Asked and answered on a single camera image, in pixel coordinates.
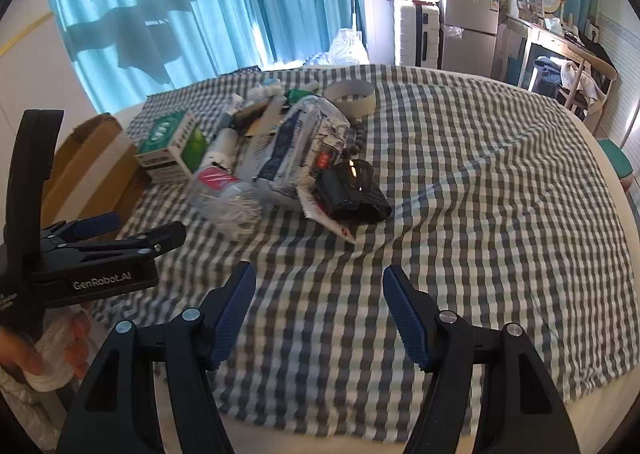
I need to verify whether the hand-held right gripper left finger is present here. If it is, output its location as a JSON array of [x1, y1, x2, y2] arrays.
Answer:
[[56, 261, 257, 454]]

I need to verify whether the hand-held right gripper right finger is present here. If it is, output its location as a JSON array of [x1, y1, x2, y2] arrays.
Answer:
[[382, 265, 583, 454]]

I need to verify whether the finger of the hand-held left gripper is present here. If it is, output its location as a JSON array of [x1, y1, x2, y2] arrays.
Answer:
[[40, 213, 122, 255], [47, 221, 187, 266]]

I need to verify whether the cardboard box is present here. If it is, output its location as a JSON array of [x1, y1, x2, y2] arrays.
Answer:
[[42, 113, 151, 240]]

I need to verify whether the translucent plastic comb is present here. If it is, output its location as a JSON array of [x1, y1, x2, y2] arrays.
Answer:
[[234, 102, 288, 180]]

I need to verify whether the dark bead bracelet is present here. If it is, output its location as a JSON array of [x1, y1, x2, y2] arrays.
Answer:
[[340, 118, 366, 160]]

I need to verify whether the person's left forearm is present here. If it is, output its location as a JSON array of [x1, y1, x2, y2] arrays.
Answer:
[[0, 366, 76, 454]]

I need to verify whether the person's left hand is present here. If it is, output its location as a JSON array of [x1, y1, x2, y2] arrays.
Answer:
[[0, 311, 93, 381]]

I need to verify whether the clear packet red label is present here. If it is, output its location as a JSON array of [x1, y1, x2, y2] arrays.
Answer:
[[189, 167, 263, 240]]

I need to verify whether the green white carton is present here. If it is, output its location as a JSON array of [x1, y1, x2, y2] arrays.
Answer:
[[132, 110, 208, 185]]

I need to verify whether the white plastic bottle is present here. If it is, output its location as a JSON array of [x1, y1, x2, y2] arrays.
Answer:
[[200, 128, 238, 172]]

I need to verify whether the grey checked blanket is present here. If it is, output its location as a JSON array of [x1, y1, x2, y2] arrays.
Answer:
[[90, 63, 631, 437]]

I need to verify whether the red white paper packet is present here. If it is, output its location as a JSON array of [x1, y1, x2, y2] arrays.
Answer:
[[297, 184, 357, 244]]

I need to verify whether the large clear blue-print bag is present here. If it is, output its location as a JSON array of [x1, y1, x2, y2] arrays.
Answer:
[[255, 97, 351, 205]]

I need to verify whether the blue white packet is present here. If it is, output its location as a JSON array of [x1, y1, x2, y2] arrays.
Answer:
[[245, 78, 282, 102]]

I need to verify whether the green foil packet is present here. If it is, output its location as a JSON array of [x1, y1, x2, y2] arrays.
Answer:
[[285, 88, 321, 105]]

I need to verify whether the teal curtain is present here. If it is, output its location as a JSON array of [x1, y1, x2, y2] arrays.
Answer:
[[42, 0, 366, 100]]

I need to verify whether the teal stool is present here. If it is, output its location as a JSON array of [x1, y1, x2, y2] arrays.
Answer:
[[597, 138, 633, 192]]

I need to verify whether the white plastic bag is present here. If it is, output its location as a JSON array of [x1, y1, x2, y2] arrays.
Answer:
[[327, 28, 368, 65]]

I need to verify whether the white suitcase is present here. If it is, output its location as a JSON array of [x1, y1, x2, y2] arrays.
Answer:
[[393, 0, 441, 68]]

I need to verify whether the silver fridge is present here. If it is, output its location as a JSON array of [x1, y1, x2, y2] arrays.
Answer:
[[439, 0, 501, 72]]

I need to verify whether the white clothing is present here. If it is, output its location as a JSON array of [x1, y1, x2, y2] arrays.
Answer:
[[560, 59, 606, 102]]

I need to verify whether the wooden dressing desk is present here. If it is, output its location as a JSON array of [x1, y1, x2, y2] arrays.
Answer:
[[505, 14, 618, 135]]

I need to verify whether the black cloth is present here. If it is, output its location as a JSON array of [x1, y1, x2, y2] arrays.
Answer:
[[580, 37, 616, 66]]

